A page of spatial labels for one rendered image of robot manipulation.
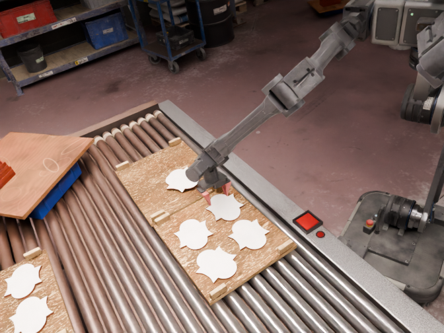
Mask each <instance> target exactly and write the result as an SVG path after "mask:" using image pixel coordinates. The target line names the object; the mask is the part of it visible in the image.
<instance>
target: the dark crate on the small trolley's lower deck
mask: <svg viewBox="0 0 444 333"><path fill-rule="evenodd" d="M166 33H167V34H168V33H169V35H167V36H168V42H169V45H170V48H171V49H174V50H179V49H181V48H183V47H185V46H187V45H190V44H192V43H194V42H195V40H194V39H195V38H194V34H193V33H194V32H193V30H190V29H187V28H182V27H179V26H176V25H173V26H170V27H168V28H166ZM155 34H156V36H157V42H158V44H160V45H162V46H166V44H165V38H164V36H163V31H162V30H161V31H159V32H157V33H155Z"/></svg>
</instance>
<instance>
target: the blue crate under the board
mask: <svg viewBox="0 0 444 333"><path fill-rule="evenodd" d="M81 174H82V172H81V169H80V167H79V165H78V163H77V162H76V163H75V164H74V165H73V166H72V167H71V168H70V169H69V170H68V171H67V173H66V174H65V175H64V176H63V177H62V178H61V180H60V181H59V182H58V183H57V184H56V185H55V186H54V187H53V188H52V189H51V190H50V192H49V193H48V194H47V195H46V196H45V198H44V199H43V200H42V201H41V202H40V203H39V204H38V205H37V206H36V207H35V208H34V210H33V211H32V212H31V213H30V214H29V215H28V217H31V218H35V219H43V218H44V217H45V216H46V215H47V214H48V212H49V211H50V210H51V209H52V208H53V206H54V205H55V204H56V203H57V202H58V201H59V199H60V198H61V197H62V196H63V195H64V193H66V191H67V190H68V189H69V188H70V187H71V185H72V184H73V183H74V182H75V181H76V179H78V177H79V176H80V175H81Z"/></svg>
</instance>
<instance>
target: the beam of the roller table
mask: <svg viewBox="0 0 444 333"><path fill-rule="evenodd" d="M159 108H160V111H161V112H162V113H163V114H164V116H165V117H166V118H168V119H169V120H170V121H171V122H172V123H173V124H174V125H175V126H176V127H177V128H178V129H180V130H181V131H182V132H183V133H184V134H185V135H187V136H188V137H189V138H190V139H191V140H192V141H193V142H194V143H195V144H196V145H197V146H198V147H200V148H201V149H202V150H203V149H204V148H205V147H206V146H207V145H209V144H210V143H211V142H212V141H213V140H214V141H215V140H217V139H216V138H214V136H212V135H211V134H210V133H209V132H207V131H206V130H205V129H203V128H202V127H201V126H200V125H199V124H198V123H196V122H195V121H194V120H193V119H191V117H189V116H188V115H187V114H185V113H184V112H183V111H181V109H179V108H178V107H177V106H176V105H174V104H173V103H172V102H171V101H170V100H166V101H164V102H161V103H159ZM228 157H229V160H228V161H227V162H226V163H225V164H223V165H222V166H221V167H222V168H223V169H224V170H225V171H226V172H228V173H229V174H230V175H231V176H232V177H233V178H234V179H235V180H236V181H237V182H238V183H239V184H241V185H242V186H243V187H244V188H245V189H246V190H248V191H249V192H250V193H251V194H252V195H253V196H254V197H255V198H256V199H257V200H258V201H259V202H261V203H262V204H263V205H264V206H265V207H266V208H268V209H269V210H270V211H271V212H272V213H273V214H274V215H275V216H276V217H277V218H278V219H280V220H281V221H282V222H283V223H284V224H285V225H287V226H288V227H289V228H290V229H291V230H292V231H293V232H294V233H295V234H296V235H297V236H298V237H299V238H301V239H302V240H303V241H304V242H305V243H306V244H308V245H309V246H310V247H311V248H312V249H313V250H314V251H315V252H316V253H317V254H318V255H319V256H321V257H322V258H323V259H324V260H325V261H326V262H328V263H329V264H330V265H331V266H332V267H333V268H334V269H335V270H336V271H337V272H338V273H339V274H341V275H342V276H343V277H344V278H345V279H346V280H348V281H349V282H350V283H351V284H352V285H353V286H354V287H355V288H356V289H357V290H358V291H360V292H361V293H362V294H363V295H364V296H365V297H366V298H368V300H370V302H372V303H373V304H374V305H375V306H376V307H377V308H378V309H380V310H381V311H382V312H383V313H384V314H385V315H387V316H388V317H389V318H390V319H391V320H392V321H393V322H394V323H395V324H396V325H397V326H398V327H399V328H401V329H402V330H403V331H404V332H405V333H444V325H443V324H441V323H440V322H439V321H438V320H437V319H436V318H434V317H433V316H432V315H430V314H429V313H428V312H427V311H426V310H425V309H423V308H422V307H421V306H419V304H417V303H416V302H415V301H414V300H412V299H411V298H410V297H409V296H407V294H405V293H404V292H403V291H401V290H400V289H399V288H397V286H395V285H394V284H393V283H392V282H390V281H389V280H388V279H387V278H386V277H385V276H383V275H382V274H381V273H379V272H378V271H377V270H376V269H375V268H374V267H372V266H371V265H370V264H368V263H367V262H366V261H365V260H364V259H363V258H361V257H360V256H359V255H357V254H356V253H355V252H354V251H353V250H352V249H350V248H349V247H348V246H346V245H345V244H344V243H343V242H342V241H341V240H339V239H338V238H337V237H335V236H334V235H333V234H332V233H331V232H330V231H328V230H327V229H326V228H324V227H323V226H322V225H321V226H320V227H319V228H317V229H315V230H314V231H312V232H311V233H309V234H308V235H306V234H305V233H304V232H302V230H300V228H298V227H297V226H296V225H295V224H294V223H293V219H294V218H296V217H297V216H299V215H300V214H302V213H304V212H305V211H304V210H302V209H301V208H300V207H299V206H298V205H297V204H295V203H294V202H293V201H291V200H290V199H289V198H288V197H287V196H286V195H284V194H283V193H282V192H280V191H279V190H278V189H277V188H276V187H275V186H273V185H272V184H271V183H269V182H268V181H267V180H266V179H265V178H264V177H262V176H261V175H260V174H258V173H257V172H256V171H255V170H254V169H253V168H251V167H250V166H249V165H247V164H246V163H245V162H244V161H243V160H242V159H240V158H239V157H238V156H236V155H235V154H234V153H233V152H231V153H230V154H229V155H228ZM317 231H323V232H324V233H325V237H323V238H318V237H317V236H316V232H317Z"/></svg>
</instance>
